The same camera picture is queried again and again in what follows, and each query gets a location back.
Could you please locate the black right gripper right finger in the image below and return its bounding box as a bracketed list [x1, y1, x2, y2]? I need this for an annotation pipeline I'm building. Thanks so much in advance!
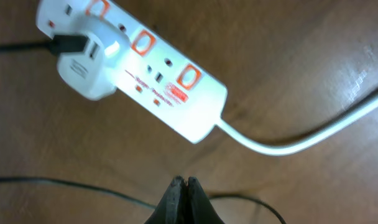
[185, 177, 224, 224]

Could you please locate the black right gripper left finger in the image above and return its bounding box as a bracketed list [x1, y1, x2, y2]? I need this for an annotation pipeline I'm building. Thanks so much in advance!
[145, 176, 185, 224]

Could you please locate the black USB charging cable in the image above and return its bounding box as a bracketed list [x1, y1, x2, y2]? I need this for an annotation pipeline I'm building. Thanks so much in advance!
[0, 34, 288, 224]

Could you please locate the white charger adapter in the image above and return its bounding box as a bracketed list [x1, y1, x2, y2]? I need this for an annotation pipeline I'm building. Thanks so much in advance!
[57, 16, 130, 101]

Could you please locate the white power strip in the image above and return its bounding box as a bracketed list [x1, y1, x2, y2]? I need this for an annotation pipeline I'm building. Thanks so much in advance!
[36, 0, 228, 143]

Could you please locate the white power strip cord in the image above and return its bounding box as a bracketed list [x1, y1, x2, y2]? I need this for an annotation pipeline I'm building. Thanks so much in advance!
[216, 88, 378, 157]

